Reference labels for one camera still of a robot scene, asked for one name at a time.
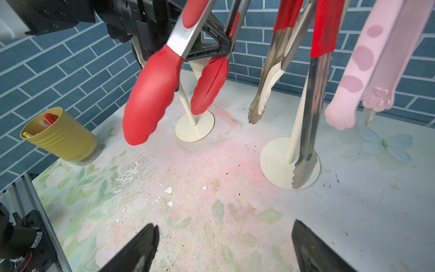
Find cream utensil rack left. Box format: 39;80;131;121
174;57;216;143

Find red tip grey tongs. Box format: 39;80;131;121
122;0;252;147

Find yellow bowl with items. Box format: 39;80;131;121
20;107;102;166

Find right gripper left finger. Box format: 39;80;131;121
100;223;160;272

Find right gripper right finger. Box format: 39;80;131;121
292;220;356;272

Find cream utensil rack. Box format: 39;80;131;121
260;85;307;190
174;57;216;143

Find cream utensil rack right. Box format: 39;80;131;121
260;85;307;190

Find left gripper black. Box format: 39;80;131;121
91;0;233;61

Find pink cat paw tongs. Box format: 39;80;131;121
325;0;435;130

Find steel tongs red handles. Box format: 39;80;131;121
247;0;351;190

